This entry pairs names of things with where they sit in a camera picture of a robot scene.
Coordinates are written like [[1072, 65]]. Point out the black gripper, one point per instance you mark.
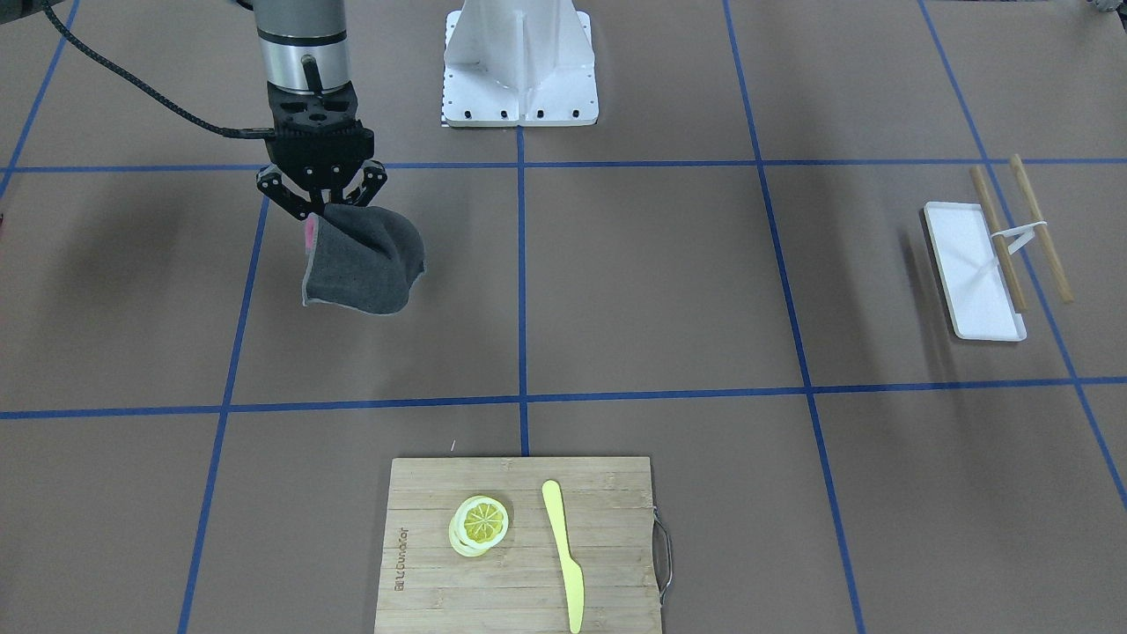
[[274, 184]]

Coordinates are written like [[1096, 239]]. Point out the grey microfibre cloth pink underside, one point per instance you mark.
[[366, 258]]

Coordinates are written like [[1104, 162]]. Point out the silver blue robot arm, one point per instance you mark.
[[305, 47]]

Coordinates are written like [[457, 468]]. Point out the yellow lemon slice toy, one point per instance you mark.
[[479, 524]]

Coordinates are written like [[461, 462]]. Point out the yellow plastic knife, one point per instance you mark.
[[573, 576]]

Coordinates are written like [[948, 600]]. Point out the wooden towel rack rod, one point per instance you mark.
[[989, 206]]

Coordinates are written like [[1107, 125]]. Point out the white rectangular tray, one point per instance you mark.
[[978, 301]]

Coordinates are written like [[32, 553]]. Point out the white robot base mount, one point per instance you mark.
[[519, 63]]

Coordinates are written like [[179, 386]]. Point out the white rack cross bracket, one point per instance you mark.
[[1018, 238]]

